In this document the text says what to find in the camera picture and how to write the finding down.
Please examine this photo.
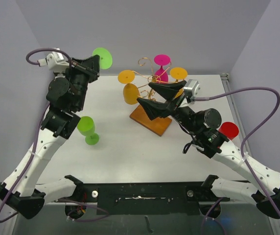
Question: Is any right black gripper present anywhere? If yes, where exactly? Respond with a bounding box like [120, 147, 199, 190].
[137, 81, 201, 135]

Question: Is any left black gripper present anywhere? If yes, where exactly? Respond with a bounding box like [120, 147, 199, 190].
[61, 54, 99, 111]

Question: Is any green wine glass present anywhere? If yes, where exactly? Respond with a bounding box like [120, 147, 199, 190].
[92, 47, 113, 70]
[77, 116, 99, 145]

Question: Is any pink wine glass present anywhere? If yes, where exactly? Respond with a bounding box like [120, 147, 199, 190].
[154, 54, 171, 84]

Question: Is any orange wine glass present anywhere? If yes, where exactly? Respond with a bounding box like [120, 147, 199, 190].
[117, 70, 140, 105]
[169, 67, 188, 97]

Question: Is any red wine glass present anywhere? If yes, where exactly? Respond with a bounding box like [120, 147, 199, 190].
[218, 122, 239, 140]

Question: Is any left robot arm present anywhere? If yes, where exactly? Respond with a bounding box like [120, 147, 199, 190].
[0, 50, 102, 219]

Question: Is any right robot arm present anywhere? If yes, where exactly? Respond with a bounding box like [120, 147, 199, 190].
[137, 79, 280, 219]

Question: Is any wooden rack base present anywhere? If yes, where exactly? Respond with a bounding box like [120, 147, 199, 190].
[129, 105, 172, 137]

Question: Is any gold wire glass rack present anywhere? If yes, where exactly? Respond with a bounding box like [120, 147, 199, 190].
[134, 57, 172, 88]

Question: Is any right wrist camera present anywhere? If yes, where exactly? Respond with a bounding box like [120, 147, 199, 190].
[184, 79, 200, 103]

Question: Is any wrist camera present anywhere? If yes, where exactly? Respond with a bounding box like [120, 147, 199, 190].
[38, 51, 69, 74]
[184, 79, 200, 103]

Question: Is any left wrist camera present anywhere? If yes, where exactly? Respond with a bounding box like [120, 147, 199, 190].
[38, 51, 69, 74]

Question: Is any aluminium frame rail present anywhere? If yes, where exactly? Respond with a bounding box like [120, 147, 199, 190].
[219, 72, 277, 204]

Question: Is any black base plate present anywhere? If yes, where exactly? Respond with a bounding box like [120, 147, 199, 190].
[69, 182, 218, 215]

